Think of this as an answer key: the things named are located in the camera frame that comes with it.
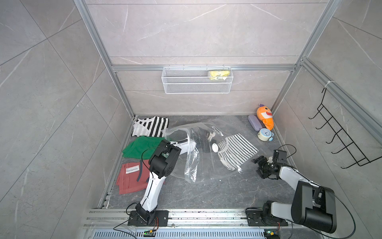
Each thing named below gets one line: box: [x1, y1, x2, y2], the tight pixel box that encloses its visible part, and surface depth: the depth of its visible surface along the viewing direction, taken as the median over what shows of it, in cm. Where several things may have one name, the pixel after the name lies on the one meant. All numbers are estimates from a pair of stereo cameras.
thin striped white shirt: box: [217, 133, 259, 173], surface depth 100 cm
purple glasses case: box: [247, 114, 263, 131], surface depth 114 cm
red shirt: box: [116, 159, 151, 195], surface depth 87 cm
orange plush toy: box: [256, 103, 275, 131], surface depth 113 cm
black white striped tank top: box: [131, 116, 170, 138], surface depth 116 cm
